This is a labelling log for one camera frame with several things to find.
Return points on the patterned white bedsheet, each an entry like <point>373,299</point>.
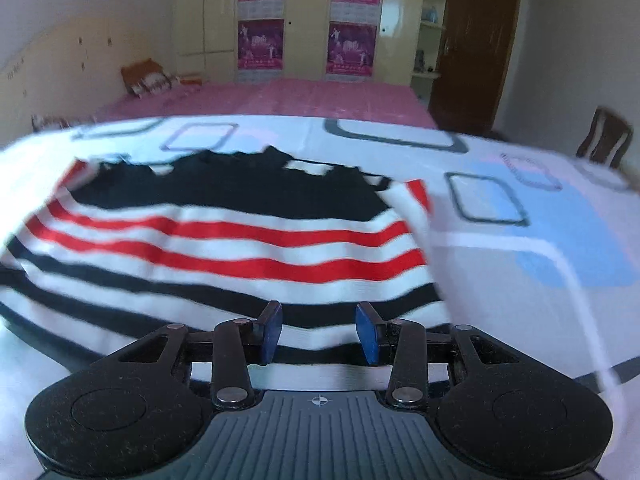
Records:
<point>500,260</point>

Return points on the cream wardrobe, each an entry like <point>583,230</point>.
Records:
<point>305,10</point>

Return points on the cream corner shelf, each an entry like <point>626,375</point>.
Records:
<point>430,25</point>

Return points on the brown wooden door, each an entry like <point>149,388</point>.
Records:
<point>475,45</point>

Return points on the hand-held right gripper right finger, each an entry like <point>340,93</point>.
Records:
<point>369,332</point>

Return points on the wooden chair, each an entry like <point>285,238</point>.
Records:
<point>607,135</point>

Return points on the pink bedsheet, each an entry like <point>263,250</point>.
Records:
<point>310,100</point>

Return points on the cream bed headboard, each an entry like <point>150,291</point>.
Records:
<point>75,70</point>

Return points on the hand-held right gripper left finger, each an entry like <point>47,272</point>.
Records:
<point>270,332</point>

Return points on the orange plush doll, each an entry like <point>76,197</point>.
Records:
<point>150,79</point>

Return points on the striped knit sweater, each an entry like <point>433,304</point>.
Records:
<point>225,240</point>

